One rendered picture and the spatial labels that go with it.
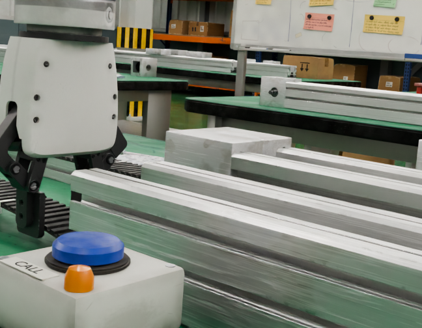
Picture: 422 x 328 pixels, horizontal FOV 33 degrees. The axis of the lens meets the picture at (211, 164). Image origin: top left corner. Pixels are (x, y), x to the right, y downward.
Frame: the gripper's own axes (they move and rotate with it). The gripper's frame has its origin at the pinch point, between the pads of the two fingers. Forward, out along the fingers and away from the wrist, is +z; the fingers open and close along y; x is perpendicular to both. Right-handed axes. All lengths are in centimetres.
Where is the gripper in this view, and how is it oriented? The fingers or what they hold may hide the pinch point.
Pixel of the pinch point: (58, 209)
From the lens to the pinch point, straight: 64.6
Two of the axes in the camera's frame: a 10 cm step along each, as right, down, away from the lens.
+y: -6.6, 0.8, -7.5
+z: -0.7, 9.8, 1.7
